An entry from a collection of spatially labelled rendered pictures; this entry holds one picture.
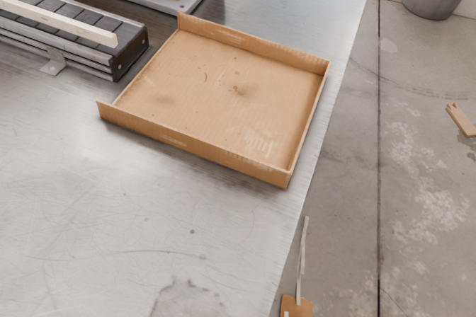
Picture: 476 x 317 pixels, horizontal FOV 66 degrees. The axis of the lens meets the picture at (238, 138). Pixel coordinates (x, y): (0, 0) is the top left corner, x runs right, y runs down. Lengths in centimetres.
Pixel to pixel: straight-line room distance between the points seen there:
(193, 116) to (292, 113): 16
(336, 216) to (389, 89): 85
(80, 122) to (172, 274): 27
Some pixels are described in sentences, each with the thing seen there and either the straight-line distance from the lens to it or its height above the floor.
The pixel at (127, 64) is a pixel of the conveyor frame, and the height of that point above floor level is 84.
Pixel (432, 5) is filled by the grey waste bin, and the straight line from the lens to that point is 274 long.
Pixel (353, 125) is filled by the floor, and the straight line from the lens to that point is 183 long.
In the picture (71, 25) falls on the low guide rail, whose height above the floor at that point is 91.
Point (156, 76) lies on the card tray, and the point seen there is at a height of 83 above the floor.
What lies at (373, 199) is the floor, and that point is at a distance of 162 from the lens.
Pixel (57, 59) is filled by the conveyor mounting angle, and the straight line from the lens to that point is 70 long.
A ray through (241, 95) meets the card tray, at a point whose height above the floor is 83.
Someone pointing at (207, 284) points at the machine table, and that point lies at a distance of 46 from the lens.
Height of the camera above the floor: 127
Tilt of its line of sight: 52 degrees down
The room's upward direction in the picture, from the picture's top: 9 degrees clockwise
